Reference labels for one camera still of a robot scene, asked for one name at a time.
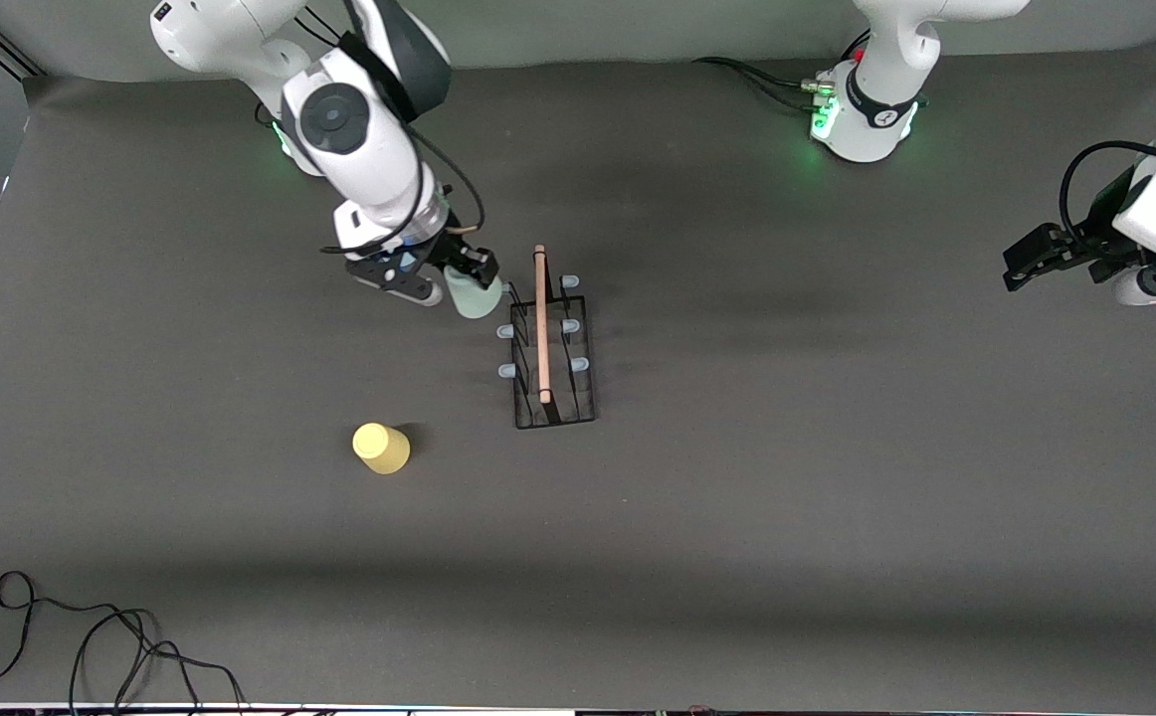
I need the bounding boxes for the pale green plastic cup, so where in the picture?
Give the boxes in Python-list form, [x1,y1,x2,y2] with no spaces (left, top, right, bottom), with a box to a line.
[442,264,508,320]

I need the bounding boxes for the black wire cup holder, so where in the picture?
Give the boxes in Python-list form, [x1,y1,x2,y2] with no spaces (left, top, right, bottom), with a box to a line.
[495,244,599,431]

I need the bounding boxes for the yellow plastic cup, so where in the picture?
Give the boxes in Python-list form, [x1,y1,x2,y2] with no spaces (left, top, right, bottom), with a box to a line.
[352,423,412,475]

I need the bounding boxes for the dark grey table mat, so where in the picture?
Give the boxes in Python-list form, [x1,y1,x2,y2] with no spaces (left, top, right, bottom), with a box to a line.
[0,40,1156,709]

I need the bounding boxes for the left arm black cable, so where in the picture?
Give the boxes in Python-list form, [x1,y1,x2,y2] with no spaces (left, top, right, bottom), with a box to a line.
[1059,139,1156,245]

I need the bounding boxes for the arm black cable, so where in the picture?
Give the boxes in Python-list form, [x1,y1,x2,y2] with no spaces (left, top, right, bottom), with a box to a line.
[1059,139,1156,245]
[304,0,487,258]

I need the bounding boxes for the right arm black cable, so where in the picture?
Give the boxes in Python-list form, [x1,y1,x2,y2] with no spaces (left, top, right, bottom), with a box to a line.
[304,0,487,258]

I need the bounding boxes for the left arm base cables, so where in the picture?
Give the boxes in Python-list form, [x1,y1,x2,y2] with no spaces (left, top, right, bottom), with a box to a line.
[692,28,872,112]

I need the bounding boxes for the loose thin black cable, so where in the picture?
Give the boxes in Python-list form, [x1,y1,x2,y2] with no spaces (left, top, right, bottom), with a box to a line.
[0,570,249,713]

